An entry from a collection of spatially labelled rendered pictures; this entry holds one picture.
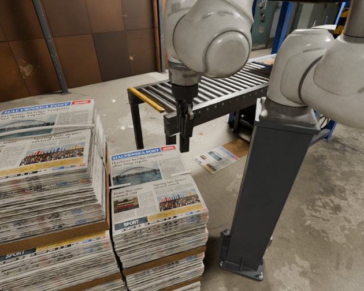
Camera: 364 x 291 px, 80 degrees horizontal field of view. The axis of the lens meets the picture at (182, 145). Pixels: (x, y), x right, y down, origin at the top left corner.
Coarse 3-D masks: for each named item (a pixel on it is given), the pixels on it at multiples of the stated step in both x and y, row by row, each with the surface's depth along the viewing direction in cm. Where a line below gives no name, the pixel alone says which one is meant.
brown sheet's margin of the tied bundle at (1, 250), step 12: (108, 192) 68; (108, 204) 64; (108, 216) 60; (84, 228) 55; (96, 228) 57; (108, 228) 58; (24, 240) 52; (36, 240) 53; (48, 240) 54; (60, 240) 56; (0, 252) 52; (12, 252) 53
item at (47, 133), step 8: (56, 128) 59; (64, 128) 59; (72, 128) 60; (80, 128) 60; (88, 128) 60; (0, 136) 56; (8, 136) 56; (16, 136) 56; (24, 136) 56; (32, 136) 56; (40, 136) 56; (48, 136) 56; (96, 144) 64; (104, 160) 71; (104, 168) 68
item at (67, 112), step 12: (24, 108) 69; (36, 108) 69; (48, 108) 69; (60, 108) 68; (72, 108) 68; (84, 108) 68; (0, 120) 63; (12, 120) 63; (24, 120) 63; (36, 120) 63; (48, 120) 63; (60, 120) 63; (72, 120) 63; (84, 120) 63; (96, 120) 74; (96, 132) 67
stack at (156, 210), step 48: (144, 192) 71; (192, 192) 71; (96, 240) 57; (144, 240) 64; (192, 240) 71; (0, 288) 55; (48, 288) 62; (96, 288) 70; (144, 288) 80; (192, 288) 92
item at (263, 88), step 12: (264, 84) 161; (228, 96) 142; (240, 96) 147; (252, 96) 155; (264, 96) 164; (204, 108) 131; (216, 108) 138; (228, 108) 145; (240, 108) 153; (168, 120) 119; (204, 120) 136; (168, 132) 124
